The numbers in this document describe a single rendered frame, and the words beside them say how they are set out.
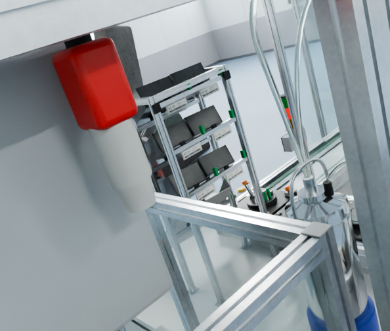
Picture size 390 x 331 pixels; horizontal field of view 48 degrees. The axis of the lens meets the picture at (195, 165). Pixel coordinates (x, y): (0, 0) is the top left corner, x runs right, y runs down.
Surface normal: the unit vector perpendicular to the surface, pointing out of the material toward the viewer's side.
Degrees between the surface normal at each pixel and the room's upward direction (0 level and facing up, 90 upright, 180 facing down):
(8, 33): 90
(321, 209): 24
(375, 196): 90
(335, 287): 90
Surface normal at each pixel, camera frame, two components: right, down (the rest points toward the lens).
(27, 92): 0.63, 0.06
